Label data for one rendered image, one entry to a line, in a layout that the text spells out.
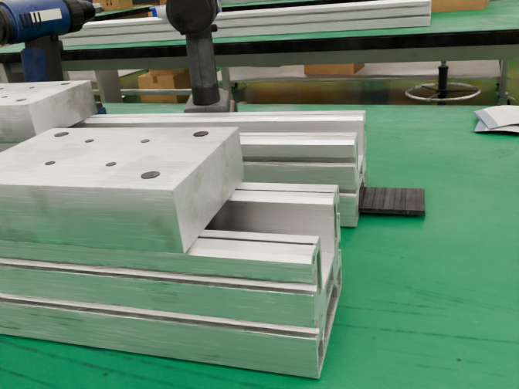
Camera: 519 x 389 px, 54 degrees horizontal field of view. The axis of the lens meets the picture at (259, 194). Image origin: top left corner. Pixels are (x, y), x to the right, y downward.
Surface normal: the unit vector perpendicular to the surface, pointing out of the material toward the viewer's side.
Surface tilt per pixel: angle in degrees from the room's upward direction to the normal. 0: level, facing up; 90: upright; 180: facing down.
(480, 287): 0
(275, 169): 90
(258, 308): 90
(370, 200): 0
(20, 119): 90
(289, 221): 90
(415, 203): 0
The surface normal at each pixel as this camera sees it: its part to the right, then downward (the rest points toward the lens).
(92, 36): -0.34, 0.41
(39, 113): 0.95, 0.04
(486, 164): -0.09, -0.91
